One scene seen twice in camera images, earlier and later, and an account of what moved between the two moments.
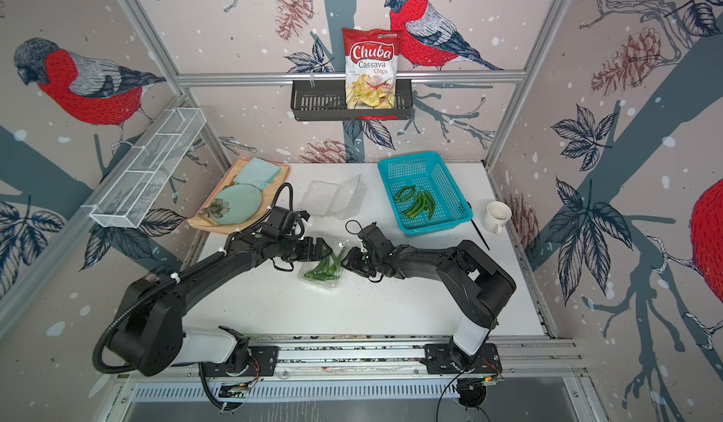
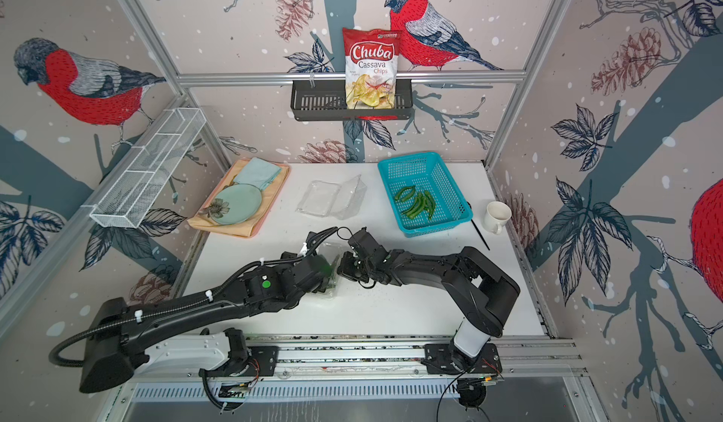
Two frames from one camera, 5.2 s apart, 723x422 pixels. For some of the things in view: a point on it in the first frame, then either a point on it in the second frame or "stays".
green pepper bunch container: (422, 202) stays
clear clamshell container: (342, 202) stays
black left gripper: (309, 253) to (322, 288)
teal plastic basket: (423, 194) stays
